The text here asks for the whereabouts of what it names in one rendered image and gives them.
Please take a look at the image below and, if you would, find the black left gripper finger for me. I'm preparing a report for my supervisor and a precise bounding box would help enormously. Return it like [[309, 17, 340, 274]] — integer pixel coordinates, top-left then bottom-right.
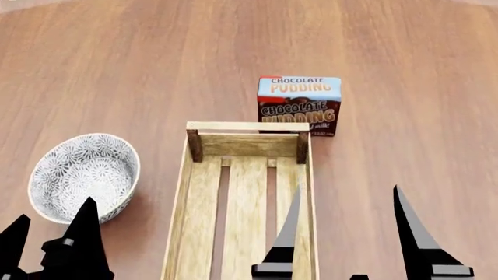
[[0, 214, 32, 268], [40, 196, 116, 280]]

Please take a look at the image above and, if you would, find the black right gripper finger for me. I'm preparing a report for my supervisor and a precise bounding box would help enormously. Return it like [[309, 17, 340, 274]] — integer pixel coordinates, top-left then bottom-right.
[[392, 184, 475, 280], [251, 186, 303, 280]]

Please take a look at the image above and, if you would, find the light wooden slatted tray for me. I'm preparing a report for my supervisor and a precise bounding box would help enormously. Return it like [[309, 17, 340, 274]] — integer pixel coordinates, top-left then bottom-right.
[[160, 121, 321, 280]]

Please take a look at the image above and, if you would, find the white grey floral patterned bowl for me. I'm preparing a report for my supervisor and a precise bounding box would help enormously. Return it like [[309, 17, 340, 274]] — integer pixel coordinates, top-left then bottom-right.
[[27, 132, 142, 226]]

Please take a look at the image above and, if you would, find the chocolate pudding box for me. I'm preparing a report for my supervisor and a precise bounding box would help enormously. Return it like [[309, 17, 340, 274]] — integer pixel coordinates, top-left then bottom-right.
[[256, 75, 343, 138]]

